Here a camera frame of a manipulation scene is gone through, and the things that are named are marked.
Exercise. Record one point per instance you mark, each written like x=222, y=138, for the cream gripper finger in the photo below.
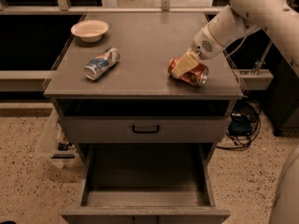
x=184, y=64

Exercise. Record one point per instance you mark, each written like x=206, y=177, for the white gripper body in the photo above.
x=204, y=46

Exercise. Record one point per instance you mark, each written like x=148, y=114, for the red coke can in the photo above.
x=196, y=77

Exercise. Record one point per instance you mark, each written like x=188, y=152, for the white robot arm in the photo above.
x=239, y=19

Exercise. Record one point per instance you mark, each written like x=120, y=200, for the grey drawer cabinet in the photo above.
x=139, y=85

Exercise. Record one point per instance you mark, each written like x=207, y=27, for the blue pepsi can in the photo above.
x=100, y=64

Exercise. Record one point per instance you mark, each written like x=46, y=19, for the closed grey top drawer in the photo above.
x=119, y=129

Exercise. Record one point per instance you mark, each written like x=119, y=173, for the open grey middle drawer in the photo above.
x=145, y=184

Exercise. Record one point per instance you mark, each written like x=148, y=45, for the blue box on floor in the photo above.
x=240, y=129

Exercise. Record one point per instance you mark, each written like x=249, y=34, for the white paper bowl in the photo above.
x=89, y=31

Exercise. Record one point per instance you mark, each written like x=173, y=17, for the black drawer handle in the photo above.
x=145, y=129

